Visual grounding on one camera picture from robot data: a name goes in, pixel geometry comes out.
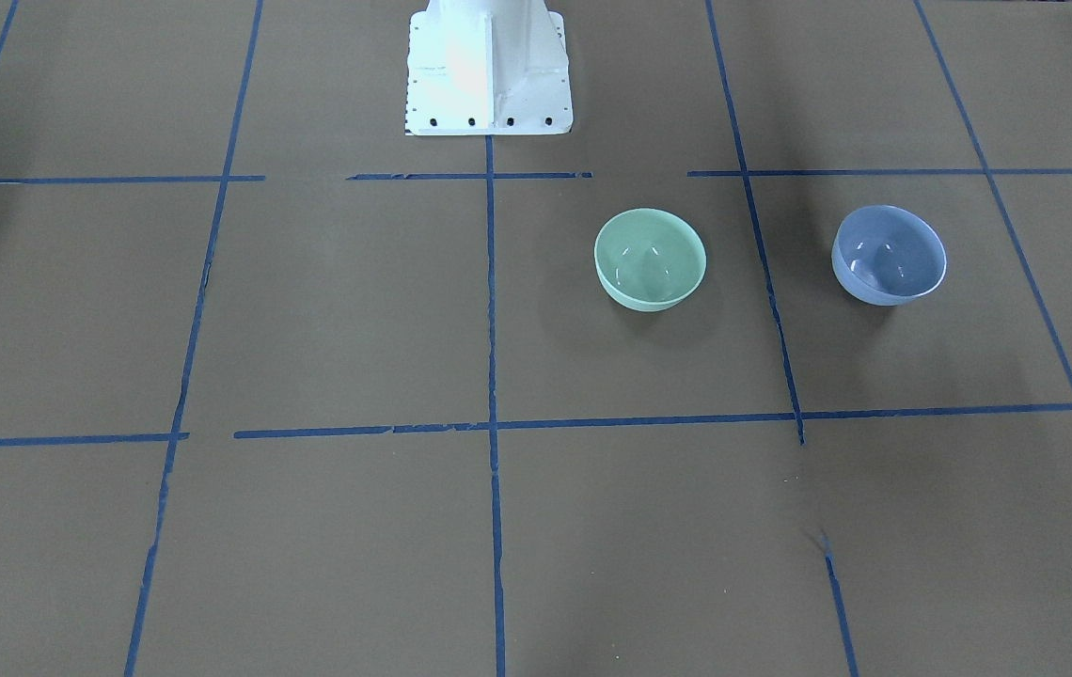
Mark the blue bowl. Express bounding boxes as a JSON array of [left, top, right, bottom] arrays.
[[831, 204, 948, 306]]

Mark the green bowl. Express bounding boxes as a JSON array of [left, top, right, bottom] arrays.
[[592, 209, 708, 313]]

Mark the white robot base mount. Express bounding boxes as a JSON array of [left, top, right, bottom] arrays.
[[404, 1, 575, 136]]

